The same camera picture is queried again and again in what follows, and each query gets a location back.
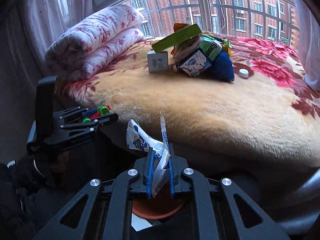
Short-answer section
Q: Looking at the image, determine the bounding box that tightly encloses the beige floral plush blanket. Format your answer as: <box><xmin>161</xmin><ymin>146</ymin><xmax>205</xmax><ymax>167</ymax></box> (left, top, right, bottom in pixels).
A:
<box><xmin>56</xmin><ymin>37</ymin><xmax>319</xmax><ymax>167</ymax></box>

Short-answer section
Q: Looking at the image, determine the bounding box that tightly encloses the blue cloth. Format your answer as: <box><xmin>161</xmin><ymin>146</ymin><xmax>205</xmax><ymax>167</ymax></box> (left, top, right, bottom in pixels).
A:
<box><xmin>208</xmin><ymin>52</ymin><xmax>234</xmax><ymax>82</ymax></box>

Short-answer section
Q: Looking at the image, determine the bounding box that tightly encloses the white blue plastic wrapper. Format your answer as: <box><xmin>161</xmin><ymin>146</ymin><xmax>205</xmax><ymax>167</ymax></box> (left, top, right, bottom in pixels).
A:
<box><xmin>126</xmin><ymin>114</ymin><xmax>172</xmax><ymax>198</ymax></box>

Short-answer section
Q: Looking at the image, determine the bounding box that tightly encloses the sheer white curtain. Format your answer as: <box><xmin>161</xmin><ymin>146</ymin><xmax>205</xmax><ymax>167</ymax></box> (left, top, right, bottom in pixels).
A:
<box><xmin>22</xmin><ymin>0</ymin><xmax>93</xmax><ymax>63</ymax></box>

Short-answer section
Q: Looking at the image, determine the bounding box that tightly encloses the green snack bag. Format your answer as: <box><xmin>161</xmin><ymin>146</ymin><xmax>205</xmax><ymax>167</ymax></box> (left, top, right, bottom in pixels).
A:
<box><xmin>199</xmin><ymin>34</ymin><xmax>232</xmax><ymax>62</ymax></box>

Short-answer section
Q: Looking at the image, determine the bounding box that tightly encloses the blue cookie package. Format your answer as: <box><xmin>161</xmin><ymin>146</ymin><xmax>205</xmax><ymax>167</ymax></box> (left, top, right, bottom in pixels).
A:
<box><xmin>176</xmin><ymin>49</ymin><xmax>213</xmax><ymax>77</ymax></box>

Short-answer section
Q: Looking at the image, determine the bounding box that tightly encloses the colourful plastic toy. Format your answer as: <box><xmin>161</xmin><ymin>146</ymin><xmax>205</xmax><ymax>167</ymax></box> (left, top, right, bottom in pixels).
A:
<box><xmin>82</xmin><ymin>105</ymin><xmax>111</xmax><ymax>124</ymax></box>

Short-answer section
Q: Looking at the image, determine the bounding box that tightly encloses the window frame with bars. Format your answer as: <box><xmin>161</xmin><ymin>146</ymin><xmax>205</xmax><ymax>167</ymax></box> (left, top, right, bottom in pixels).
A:
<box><xmin>93</xmin><ymin>0</ymin><xmax>299</xmax><ymax>48</ymax></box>

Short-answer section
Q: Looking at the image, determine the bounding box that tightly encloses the white medicine box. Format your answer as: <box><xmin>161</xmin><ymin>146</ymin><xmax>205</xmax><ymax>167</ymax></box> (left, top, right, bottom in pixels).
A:
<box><xmin>147</xmin><ymin>50</ymin><xmax>169</xmax><ymax>73</ymax></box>

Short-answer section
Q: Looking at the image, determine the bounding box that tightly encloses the white bottle cap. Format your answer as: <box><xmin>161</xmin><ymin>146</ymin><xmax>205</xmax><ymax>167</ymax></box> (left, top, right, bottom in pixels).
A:
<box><xmin>239</xmin><ymin>68</ymin><xmax>249</xmax><ymax>79</ymax></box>

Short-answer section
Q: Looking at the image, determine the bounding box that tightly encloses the folded floral white quilt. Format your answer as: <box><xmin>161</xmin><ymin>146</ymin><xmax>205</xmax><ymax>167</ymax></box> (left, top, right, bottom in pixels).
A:
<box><xmin>45</xmin><ymin>4</ymin><xmax>144</xmax><ymax>81</ymax></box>

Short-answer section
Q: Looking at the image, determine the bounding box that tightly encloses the green medicine box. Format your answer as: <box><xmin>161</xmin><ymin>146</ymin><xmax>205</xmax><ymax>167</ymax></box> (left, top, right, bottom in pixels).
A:
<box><xmin>152</xmin><ymin>24</ymin><xmax>202</xmax><ymax>53</ymax></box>

